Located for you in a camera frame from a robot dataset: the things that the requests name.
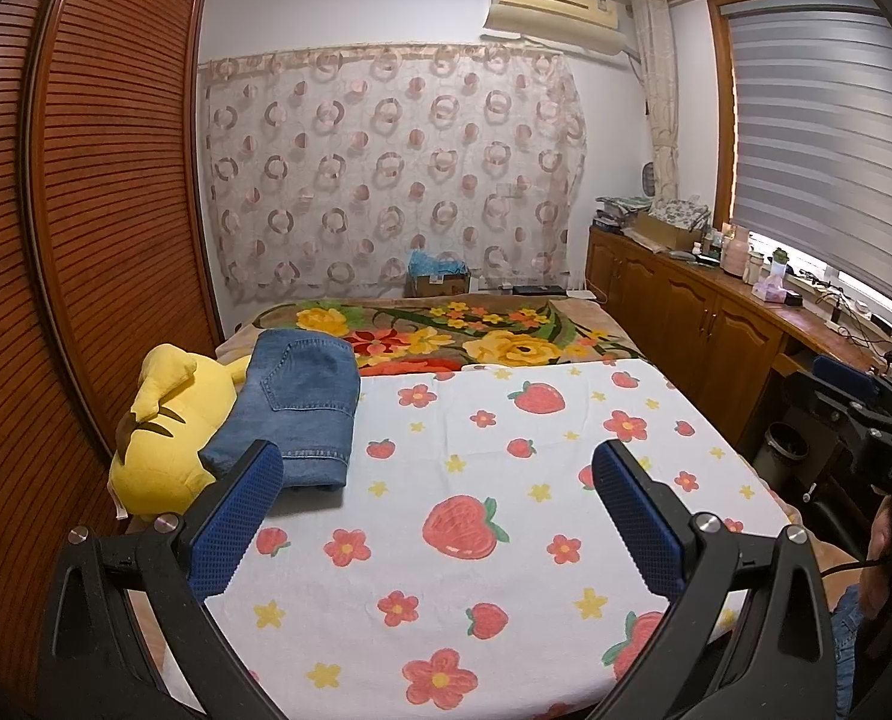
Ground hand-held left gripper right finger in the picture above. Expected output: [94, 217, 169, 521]
[590, 439, 840, 720]

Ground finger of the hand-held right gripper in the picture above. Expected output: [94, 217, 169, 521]
[813, 356, 892, 425]
[783, 371, 867, 466]

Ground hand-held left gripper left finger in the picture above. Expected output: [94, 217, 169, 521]
[37, 439, 286, 720]

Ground blue denim pants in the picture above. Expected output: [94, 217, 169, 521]
[200, 328, 362, 494]

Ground person's right hand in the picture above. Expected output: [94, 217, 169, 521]
[866, 491, 892, 565]

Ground black trash bin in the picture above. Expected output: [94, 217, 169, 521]
[761, 421, 814, 492]

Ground yellow plush toy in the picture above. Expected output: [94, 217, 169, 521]
[108, 343, 256, 518]

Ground wooden sideboard cabinet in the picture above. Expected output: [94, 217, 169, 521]
[587, 225, 892, 451]

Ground strawberry print white blanket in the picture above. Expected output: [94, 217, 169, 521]
[157, 360, 792, 720]

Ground pink jar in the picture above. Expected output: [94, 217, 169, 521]
[722, 225, 750, 275]

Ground floral beige blanket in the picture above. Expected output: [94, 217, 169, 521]
[213, 296, 649, 380]

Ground open cardboard box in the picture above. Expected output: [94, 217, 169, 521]
[629, 210, 709, 252]

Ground grey striped window blind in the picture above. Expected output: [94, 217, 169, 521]
[726, 0, 892, 290]

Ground stack of folded cloths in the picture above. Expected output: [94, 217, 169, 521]
[596, 195, 653, 230]

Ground wooden louvered wardrobe door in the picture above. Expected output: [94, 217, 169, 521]
[26, 0, 226, 458]
[0, 37, 128, 691]

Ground cardboard box with blue cloth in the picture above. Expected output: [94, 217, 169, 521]
[407, 249, 471, 297]

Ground cream tied curtain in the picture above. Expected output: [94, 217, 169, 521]
[632, 0, 683, 200]

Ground circle pattern sheer curtain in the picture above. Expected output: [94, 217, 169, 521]
[198, 45, 589, 308]

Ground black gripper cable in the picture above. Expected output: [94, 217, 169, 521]
[821, 555, 892, 582]

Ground wooden window frame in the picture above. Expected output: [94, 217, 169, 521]
[708, 0, 743, 230]

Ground cream wall air conditioner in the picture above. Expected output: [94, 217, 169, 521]
[483, 0, 642, 57]

